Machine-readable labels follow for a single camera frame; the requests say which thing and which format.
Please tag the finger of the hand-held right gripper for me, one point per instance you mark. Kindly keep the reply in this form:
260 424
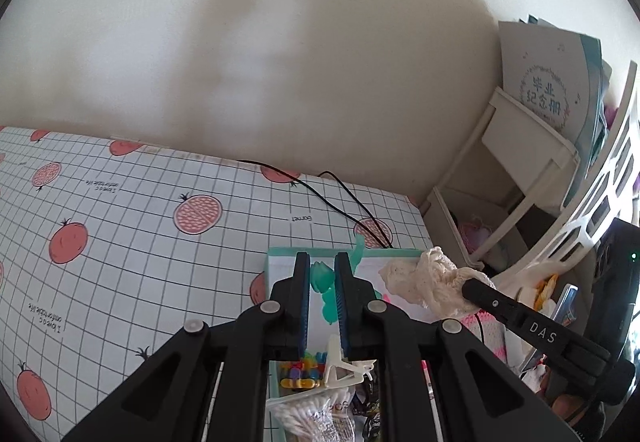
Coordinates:
540 329

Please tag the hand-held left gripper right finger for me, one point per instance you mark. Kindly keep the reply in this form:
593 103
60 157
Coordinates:
345 307

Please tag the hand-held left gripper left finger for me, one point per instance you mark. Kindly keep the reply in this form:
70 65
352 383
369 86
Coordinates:
302 307

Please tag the teal plastic toy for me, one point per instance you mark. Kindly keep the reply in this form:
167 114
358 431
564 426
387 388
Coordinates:
322 277

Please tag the teal cardboard box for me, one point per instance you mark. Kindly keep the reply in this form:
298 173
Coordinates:
372 269

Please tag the cream hair claw clip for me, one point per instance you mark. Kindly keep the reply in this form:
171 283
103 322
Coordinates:
337 369

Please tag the cream lace cloth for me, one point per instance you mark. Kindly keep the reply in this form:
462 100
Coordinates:
425 282

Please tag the bag of cotton swabs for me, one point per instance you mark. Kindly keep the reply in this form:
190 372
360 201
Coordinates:
305 414

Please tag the black gold hair claw clip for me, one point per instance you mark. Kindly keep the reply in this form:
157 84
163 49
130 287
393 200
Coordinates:
371 419

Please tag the person's right hand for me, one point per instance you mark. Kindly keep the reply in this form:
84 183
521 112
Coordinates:
567 406

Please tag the pink white knit cloth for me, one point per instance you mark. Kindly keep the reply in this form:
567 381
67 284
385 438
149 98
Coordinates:
492 337

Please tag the white slatted laundry basket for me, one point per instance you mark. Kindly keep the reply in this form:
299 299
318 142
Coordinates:
607 182

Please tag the pink purple toy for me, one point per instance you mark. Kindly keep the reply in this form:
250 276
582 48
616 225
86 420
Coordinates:
475 234

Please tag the pomegranate print grid tablecloth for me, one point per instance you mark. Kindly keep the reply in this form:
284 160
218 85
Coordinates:
150 272

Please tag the white shelf rack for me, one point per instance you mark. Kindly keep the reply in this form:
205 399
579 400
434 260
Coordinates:
525 142

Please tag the grey teal album book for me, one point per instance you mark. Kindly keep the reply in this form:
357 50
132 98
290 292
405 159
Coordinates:
545 72

